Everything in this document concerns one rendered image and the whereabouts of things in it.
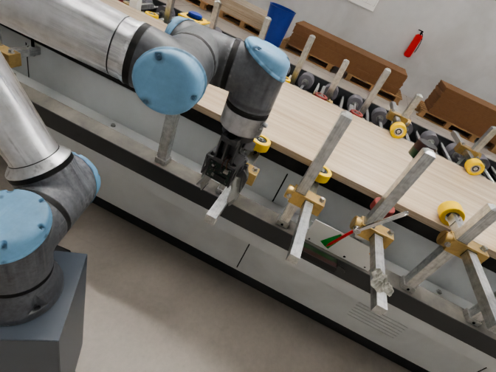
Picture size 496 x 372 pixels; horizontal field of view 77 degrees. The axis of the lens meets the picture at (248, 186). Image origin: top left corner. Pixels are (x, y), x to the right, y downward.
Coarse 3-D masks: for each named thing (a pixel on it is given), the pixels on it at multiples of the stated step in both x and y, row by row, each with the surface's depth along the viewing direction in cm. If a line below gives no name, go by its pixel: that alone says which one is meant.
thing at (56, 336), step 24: (72, 264) 86; (72, 288) 82; (48, 312) 75; (72, 312) 84; (0, 336) 69; (24, 336) 70; (48, 336) 72; (72, 336) 93; (0, 360) 74; (24, 360) 76; (48, 360) 77; (72, 360) 104
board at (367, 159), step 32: (224, 96) 134; (288, 96) 162; (288, 128) 131; (320, 128) 144; (352, 128) 159; (352, 160) 130; (384, 160) 141; (448, 160) 174; (384, 192) 118; (416, 192) 128; (448, 192) 139; (480, 192) 154
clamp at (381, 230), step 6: (354, 216) 107; (354, 222) 104; (360, 222) 103; (372, 228) 102; (378, 228) 103; (384, 228) 105; (360, 234) 104; (366, 234) 104; (372, 234) 103; (378, 234) 102; (384, 234) 102; (384, 240) 103; (390, 240) 102; (384, 246) 104
